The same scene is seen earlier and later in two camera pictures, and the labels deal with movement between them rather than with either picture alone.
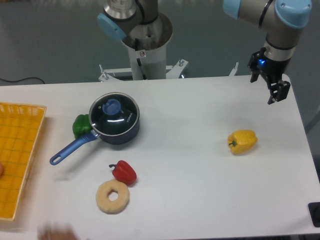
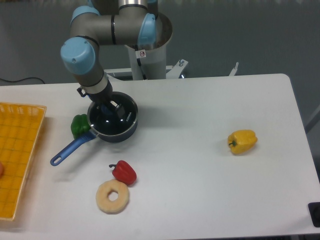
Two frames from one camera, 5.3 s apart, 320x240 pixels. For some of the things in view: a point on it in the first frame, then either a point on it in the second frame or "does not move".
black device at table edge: [314, 209] does not move
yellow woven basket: [19, 124] does not move
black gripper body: [271, 71] to [99, 98]
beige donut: [112, 207] does not move
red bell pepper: [123, 171] does not move
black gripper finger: [278, 91] to [120, 110]
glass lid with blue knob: [114, 114] does not move
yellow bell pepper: [240, 141] does not move
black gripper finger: [254, 76] to [106, 110]
